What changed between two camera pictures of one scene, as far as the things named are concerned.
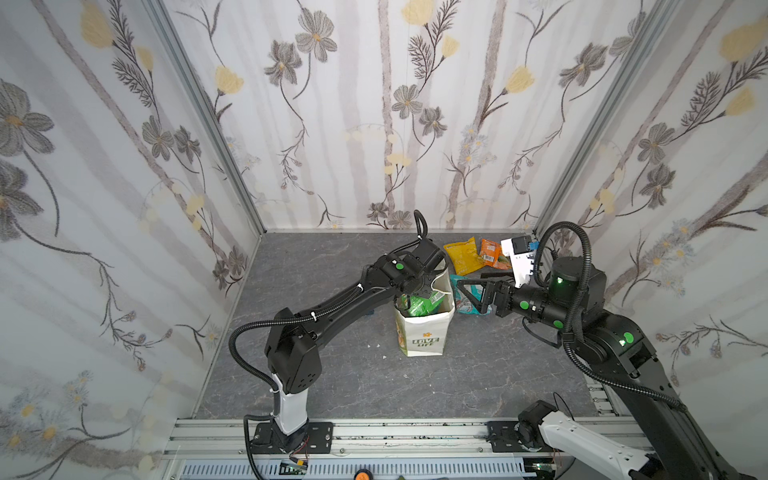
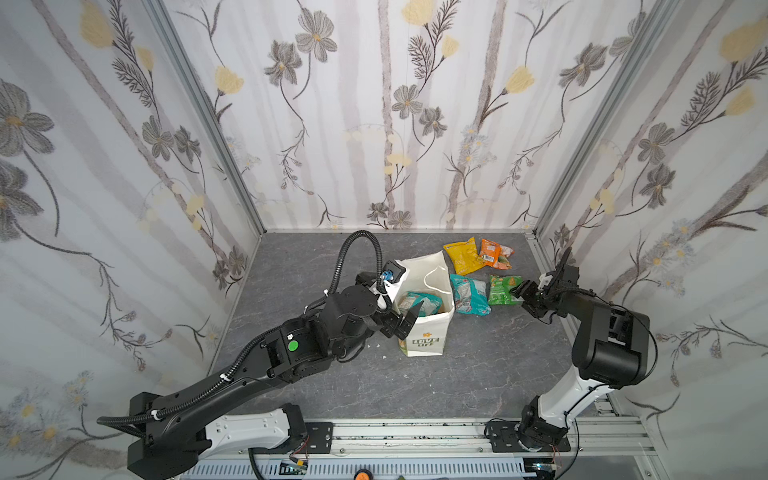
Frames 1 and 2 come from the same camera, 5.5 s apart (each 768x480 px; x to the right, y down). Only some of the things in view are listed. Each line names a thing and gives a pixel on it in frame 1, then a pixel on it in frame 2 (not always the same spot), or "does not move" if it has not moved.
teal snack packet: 462,302 does not move
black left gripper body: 426,278 to 389,318
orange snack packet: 492,254 does not move
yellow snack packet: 465,257 does not move
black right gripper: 492,297 to 539,292
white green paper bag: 425,336 does not move
